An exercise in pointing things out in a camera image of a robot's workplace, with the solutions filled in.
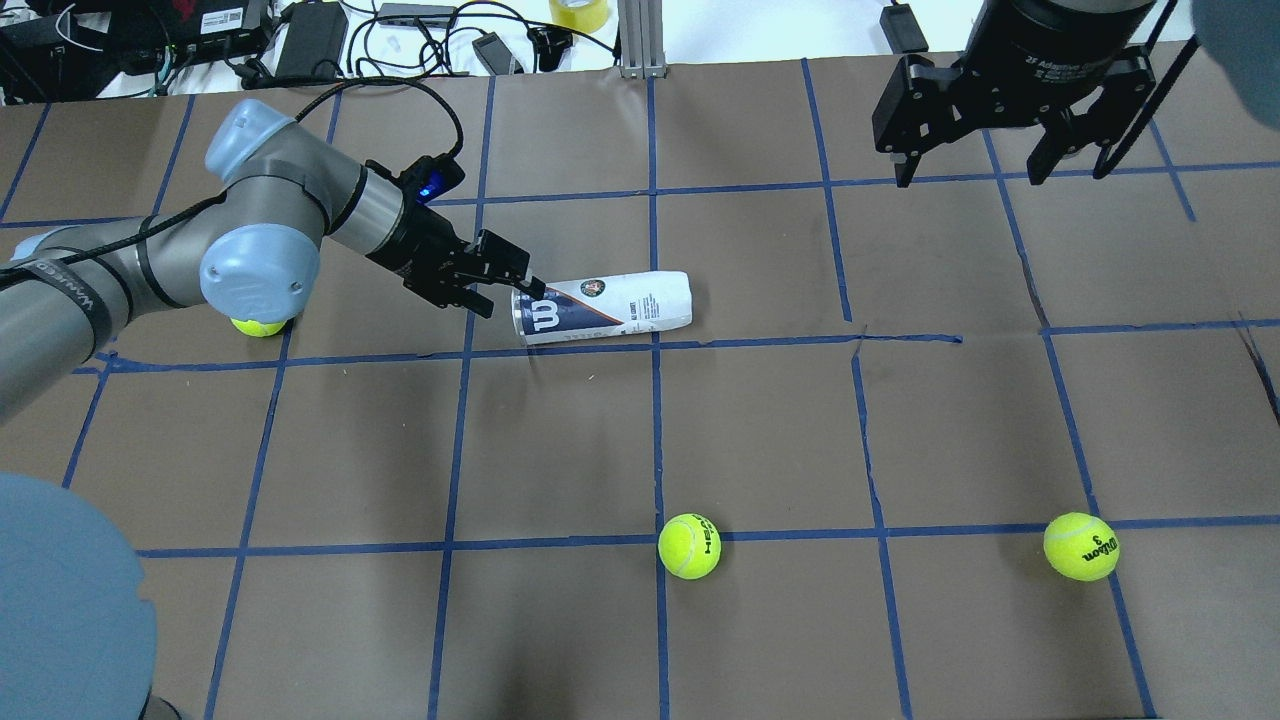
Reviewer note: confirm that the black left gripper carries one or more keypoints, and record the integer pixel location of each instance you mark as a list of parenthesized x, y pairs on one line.
[(408, 245)]

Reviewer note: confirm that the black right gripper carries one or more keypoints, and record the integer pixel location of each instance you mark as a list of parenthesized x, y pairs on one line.
[(1050, 45)]

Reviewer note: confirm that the white tennis ball can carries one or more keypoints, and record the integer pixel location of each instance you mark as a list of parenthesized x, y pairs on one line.
[(603, 306)]

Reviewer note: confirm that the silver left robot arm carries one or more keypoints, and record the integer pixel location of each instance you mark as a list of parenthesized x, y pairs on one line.
[(79, 637)]

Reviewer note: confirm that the yellow tennis ball near right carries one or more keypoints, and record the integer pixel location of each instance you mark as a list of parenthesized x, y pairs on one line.
[(253, 329)]

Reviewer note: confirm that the yellow tennis ball centre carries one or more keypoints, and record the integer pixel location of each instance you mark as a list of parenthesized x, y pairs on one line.
[(690, 546)]

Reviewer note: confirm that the yellow tennis ball by base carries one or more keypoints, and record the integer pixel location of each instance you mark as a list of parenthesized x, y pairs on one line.
[(1081, 547)]

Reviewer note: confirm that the black power adapter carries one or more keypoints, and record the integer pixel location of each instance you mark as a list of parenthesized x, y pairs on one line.
[(901, 29)]

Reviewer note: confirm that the yellow tape roll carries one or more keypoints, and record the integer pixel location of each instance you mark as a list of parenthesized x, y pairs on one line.
[(585, 16)]

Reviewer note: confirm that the black power brick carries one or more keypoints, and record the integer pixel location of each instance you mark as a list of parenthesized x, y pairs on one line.
[(313, 41)]

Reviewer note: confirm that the aluminium frame post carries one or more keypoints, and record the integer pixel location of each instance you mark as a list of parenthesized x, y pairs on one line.
[(640, 32)]

